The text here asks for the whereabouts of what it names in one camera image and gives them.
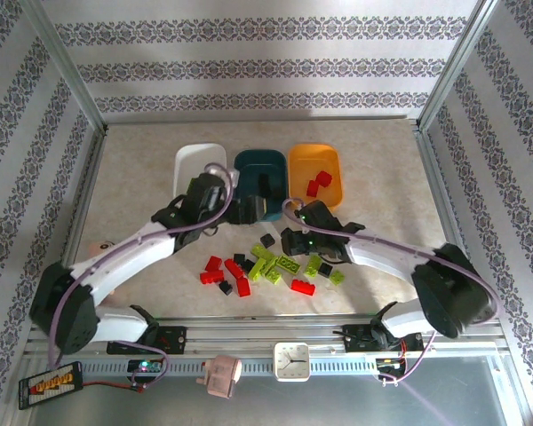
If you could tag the long lime green lego brick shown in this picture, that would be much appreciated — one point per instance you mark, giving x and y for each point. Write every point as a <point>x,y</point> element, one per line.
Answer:
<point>289,264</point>
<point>263,252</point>
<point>271,265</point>
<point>257,269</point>
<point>313,265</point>

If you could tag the small lime green lego brick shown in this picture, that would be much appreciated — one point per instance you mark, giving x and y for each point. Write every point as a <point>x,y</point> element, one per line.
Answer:
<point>273,277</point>
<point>336,277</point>

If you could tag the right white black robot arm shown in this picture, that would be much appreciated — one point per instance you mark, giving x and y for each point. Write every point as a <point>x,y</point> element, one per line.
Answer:
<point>382,253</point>

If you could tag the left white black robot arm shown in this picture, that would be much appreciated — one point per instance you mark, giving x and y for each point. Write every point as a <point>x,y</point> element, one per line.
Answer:
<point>129,253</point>

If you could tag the white plastic container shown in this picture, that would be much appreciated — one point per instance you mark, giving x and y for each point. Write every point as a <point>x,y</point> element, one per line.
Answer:
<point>195,155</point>

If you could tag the teal plastic container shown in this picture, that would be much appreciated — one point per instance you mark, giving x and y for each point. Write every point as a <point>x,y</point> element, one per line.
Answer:
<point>248,160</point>

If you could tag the orange plastic container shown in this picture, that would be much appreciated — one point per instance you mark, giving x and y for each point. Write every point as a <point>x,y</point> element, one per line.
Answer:
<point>311,155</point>

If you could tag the white square analog clock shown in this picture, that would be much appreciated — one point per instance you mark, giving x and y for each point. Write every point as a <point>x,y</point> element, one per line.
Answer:
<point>291,361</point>

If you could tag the pink pencil sharpener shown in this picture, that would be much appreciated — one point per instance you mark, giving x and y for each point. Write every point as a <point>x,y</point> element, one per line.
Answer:
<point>224,375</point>

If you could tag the small lit circuit board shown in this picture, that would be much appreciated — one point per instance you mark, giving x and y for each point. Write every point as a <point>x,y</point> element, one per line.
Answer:
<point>144,366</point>

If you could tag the grey metal sheet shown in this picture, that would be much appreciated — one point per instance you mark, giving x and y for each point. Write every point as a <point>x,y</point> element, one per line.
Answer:
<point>448,399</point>

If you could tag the black power distribution board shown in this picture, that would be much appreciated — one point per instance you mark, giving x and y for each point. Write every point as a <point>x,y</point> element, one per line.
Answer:
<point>49,384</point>

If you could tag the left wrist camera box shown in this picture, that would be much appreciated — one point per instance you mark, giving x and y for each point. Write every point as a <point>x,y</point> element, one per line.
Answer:
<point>233,176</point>

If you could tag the thin aluminium frame bar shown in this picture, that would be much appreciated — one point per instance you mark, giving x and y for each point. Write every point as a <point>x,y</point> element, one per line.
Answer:
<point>248,119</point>

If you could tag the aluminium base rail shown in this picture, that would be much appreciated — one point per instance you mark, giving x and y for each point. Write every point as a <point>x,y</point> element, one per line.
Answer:
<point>248,333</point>

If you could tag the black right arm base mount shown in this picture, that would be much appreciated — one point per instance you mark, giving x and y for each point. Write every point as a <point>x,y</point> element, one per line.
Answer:
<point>357,339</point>

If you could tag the aluminium frame rail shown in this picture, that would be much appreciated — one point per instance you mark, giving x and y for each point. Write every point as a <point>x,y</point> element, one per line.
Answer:
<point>436,177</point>
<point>82,199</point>

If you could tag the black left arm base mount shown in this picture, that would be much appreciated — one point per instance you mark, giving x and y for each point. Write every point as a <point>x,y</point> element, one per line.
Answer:
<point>175,339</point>

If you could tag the aluminium frame post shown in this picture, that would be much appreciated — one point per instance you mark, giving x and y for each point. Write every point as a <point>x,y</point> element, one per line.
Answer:
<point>455,66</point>
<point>66,66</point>

